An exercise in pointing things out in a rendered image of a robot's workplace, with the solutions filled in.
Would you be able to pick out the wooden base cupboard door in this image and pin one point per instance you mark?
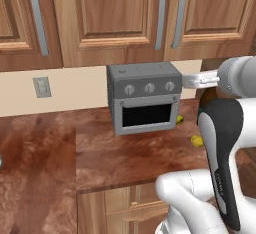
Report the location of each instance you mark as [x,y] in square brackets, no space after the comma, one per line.
[90,214]
[133,216]

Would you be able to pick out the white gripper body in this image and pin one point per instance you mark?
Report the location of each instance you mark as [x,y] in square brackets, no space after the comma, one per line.
[200,79]

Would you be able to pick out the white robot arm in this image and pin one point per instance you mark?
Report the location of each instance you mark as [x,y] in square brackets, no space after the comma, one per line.
[220,138]

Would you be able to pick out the grey wall socket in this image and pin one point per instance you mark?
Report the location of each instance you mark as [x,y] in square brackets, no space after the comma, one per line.
[42,87]

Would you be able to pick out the brown beer bottle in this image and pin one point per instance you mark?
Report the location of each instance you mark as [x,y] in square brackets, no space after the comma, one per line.
[208,96]

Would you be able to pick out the grey toaster oven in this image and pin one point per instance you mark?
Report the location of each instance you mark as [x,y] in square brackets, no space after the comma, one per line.
[143,78]

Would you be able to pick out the yellow lemon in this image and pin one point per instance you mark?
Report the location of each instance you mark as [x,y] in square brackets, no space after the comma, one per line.
[196,141]

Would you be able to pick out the wooden wall cupboard door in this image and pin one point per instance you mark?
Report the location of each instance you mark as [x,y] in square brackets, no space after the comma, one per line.
[113,11]
[220,8]
[13,18]

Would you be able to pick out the yellow-green pear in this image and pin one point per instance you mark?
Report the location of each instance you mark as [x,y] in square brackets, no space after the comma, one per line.
[180,119]

